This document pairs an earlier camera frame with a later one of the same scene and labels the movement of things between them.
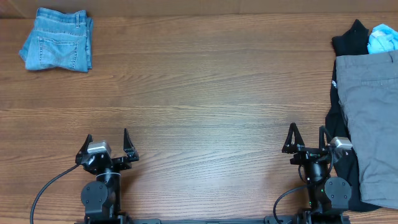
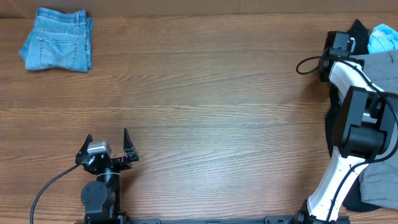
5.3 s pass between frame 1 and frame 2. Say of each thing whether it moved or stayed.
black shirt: stayed
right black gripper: moved
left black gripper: stayed
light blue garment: stayed
